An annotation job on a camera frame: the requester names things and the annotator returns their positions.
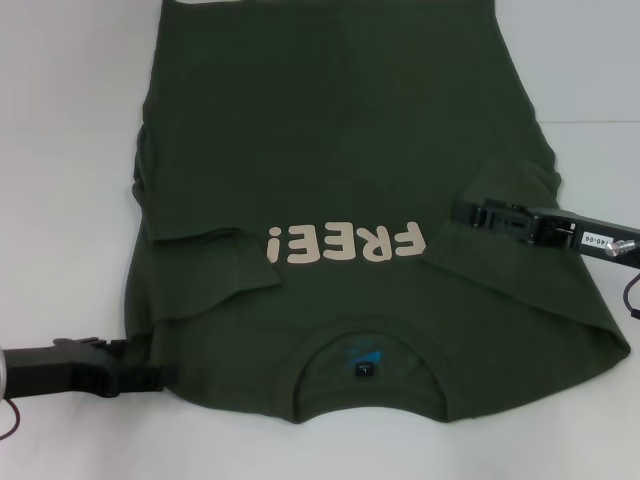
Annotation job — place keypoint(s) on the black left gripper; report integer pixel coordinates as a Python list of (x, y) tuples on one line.
[(60, 370)]

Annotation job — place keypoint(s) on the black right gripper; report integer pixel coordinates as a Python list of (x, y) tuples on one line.
[(562, 230)]

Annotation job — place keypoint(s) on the dark green FREE! t-shirt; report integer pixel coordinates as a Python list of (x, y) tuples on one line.
[(325, 125)]

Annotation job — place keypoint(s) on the left robot arm silver white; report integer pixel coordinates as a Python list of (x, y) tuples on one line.
[(2, 375)]

